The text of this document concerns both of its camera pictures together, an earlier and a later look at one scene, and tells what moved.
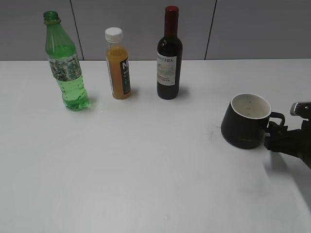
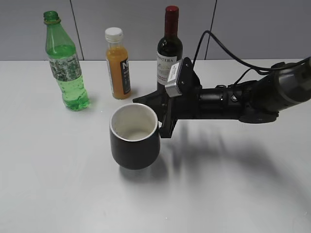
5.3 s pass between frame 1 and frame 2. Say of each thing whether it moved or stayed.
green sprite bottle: stayed
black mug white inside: moved
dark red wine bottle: stayed
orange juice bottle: stayed
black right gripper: moved
